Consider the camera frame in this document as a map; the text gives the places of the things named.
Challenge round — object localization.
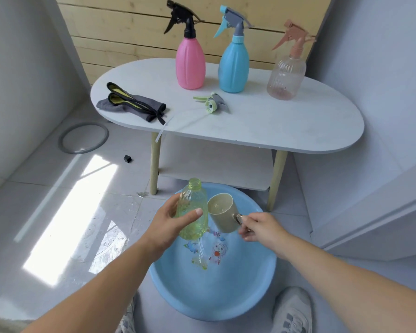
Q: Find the beige cup with metal handle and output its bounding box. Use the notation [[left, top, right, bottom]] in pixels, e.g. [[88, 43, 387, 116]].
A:
[[207, 193, 244, 234]]

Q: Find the blue grey spray nozzle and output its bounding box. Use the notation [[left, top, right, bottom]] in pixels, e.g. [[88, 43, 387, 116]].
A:
[[213, 5, 254, 45]]

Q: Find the clear ribbed spray bottle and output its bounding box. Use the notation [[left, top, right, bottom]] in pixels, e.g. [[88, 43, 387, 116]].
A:
[[266, 55, 307, 101]]

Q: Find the person's right white shoe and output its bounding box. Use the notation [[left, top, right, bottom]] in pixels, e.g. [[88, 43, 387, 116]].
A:
[[271, 286, 313, 333]]

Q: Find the person's right hand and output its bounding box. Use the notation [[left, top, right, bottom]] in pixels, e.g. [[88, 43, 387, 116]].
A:
[[238, 212, 294, 260]]

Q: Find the black spray nozzle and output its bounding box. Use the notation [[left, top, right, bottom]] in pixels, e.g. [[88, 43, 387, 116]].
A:
[[163, 0, 205, 39]]

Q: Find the person's right forearm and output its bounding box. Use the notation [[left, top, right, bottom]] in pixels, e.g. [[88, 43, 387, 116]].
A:
[[277, 235, 416, 333]]

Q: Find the pink spray bottle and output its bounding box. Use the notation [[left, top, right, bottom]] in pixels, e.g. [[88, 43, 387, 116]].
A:
[[175, 37, 207, 90]]

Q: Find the orange spray head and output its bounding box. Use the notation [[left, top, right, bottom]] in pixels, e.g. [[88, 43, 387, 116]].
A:
[[271, 19, 317, 59]]

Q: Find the grey cloth with black trim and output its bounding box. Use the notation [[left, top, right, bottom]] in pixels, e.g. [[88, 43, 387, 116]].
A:
[[96, 82, 167, 126]]

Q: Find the person's left forearm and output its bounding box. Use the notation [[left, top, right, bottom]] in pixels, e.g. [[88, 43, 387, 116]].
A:
[[22, 239, 157, 333]]

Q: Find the blue spray bottle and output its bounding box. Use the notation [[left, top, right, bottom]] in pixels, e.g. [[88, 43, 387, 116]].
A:
[[217, 41, 250, 94]]

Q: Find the green grey spray nozzle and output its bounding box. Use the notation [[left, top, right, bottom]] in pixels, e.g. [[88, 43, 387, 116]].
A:
[[155, 92, 230, 143]]

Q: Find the green clear spray bottle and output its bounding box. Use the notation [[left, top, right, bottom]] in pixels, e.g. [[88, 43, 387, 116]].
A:
[[175, 178, 209, 241]]

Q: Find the person's left white shoe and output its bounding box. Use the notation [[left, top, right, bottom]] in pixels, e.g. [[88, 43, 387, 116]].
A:
[[116, 298, 136, 333]]

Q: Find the blue plastic basin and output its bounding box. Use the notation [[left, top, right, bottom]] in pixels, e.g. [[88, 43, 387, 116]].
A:
[[148, 182, 277, 322]]

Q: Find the white oval table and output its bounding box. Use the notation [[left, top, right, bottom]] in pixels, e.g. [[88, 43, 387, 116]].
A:
[[90, 58, 365, 212]]

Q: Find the grey rubber ring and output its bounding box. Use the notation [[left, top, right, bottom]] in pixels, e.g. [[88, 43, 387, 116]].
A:
[[58, 121, 110, 155]]

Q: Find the person's left hand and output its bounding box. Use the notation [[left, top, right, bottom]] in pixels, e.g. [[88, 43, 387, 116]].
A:
[[142, 194, 204, 262]]

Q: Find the person's white shoe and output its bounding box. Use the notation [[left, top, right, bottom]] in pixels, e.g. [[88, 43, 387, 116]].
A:
[[116, 298, 136, 333], [271, 286, 313, 333]]

